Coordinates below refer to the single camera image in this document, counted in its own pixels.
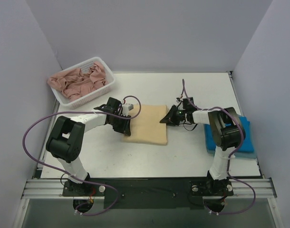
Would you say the yellow t shirt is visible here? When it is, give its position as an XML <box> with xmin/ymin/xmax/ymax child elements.
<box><xmin>123</xmin><ymin>104</ymin><xmax>168</xmax><ymax>145</ymax></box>

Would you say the blue folded t shirt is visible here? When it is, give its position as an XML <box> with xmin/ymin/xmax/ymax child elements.
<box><xmin>204</xmin><ymin>116</ymin><xmax>254</xmax><ymax>155</ymax></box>

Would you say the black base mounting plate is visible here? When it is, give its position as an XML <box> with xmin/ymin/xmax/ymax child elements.
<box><xmin>62</xmin><ymin>177</ymin><xmax>233</xmax><ymax>209</ymax></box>

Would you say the teal folded t shirt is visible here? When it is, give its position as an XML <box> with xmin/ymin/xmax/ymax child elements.
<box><xmin>213</xmin><ymin>152</ymin><xmax>259</xmax><ymax>161</ymax></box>

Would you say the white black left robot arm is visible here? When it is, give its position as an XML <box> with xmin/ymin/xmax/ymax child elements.
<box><xmin>46</xmin><ymin>98</ymin><xmax>134</xmax><ymax>196</ymax></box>

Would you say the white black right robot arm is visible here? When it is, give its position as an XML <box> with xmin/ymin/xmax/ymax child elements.
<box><xmin>160</xmin><ymin>97</ymin><xmax>245</xmax><ymax>194</ymax></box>

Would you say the pink crumpled t shirt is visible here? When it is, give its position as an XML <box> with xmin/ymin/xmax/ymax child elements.
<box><xmin>47</xmin><ymin>61</ymin><xmax>108</xmax><ymax>102</ymax></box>

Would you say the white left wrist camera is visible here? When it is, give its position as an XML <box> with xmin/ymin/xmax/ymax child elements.
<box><xmin>121</xmin><ymin>104</ymin><xmax>134</xmax><ymax>116</ymax></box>

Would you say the aluminium front frame rail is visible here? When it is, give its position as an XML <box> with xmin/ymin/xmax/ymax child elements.
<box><xmin>22</xmin><ymin>178</ymin><xmax>277</xmax><ymax>200</ymax></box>

